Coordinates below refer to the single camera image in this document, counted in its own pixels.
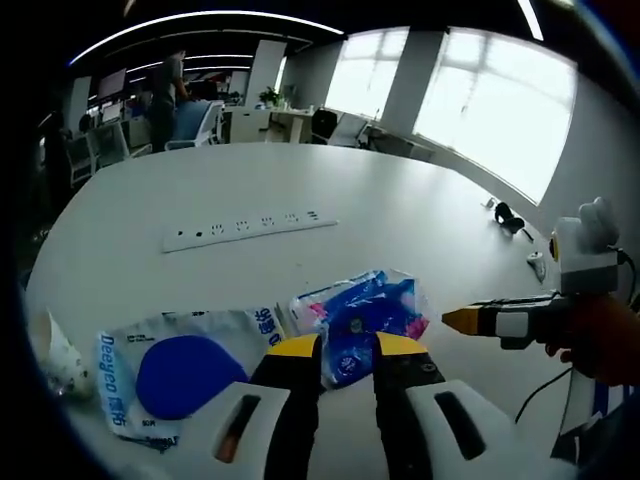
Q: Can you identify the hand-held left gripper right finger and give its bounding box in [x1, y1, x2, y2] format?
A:
[372, 332, 522, 480]

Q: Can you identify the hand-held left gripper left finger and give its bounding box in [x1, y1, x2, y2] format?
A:
[211, 333, 325, 480]

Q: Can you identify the blue tissue pack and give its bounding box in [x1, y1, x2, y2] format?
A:
[289, 267, 434, 391]

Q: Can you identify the white Deeyeo plastic bag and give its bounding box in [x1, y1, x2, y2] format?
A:
[97, 307, 286, 446]

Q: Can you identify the white paper cup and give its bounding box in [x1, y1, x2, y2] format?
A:
[37, 309, 96, 401]

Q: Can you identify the small white device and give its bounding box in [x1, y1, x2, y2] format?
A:
[527, 251, 549, 282]

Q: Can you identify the small black device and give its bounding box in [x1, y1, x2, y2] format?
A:
[493, 201, 524, 235]

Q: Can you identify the white blue printed clothing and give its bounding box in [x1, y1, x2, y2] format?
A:
[552, 369, 640, 466]

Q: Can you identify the white power strip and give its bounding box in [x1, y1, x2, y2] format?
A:
[162, 205, 339, 254]

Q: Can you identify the white round table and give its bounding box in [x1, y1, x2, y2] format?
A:
[22, 142, 576, 480]

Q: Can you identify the black office chair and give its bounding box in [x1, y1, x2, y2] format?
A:
[312, 108, 337, 145]

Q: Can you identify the white background desk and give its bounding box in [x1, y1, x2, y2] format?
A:
[222, 107, 321, 146]

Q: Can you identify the white office chair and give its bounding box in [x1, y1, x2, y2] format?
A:
[164, 99, 225, 151]

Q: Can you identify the background computer monitor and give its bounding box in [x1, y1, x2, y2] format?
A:
[97, 69, 129, 101]

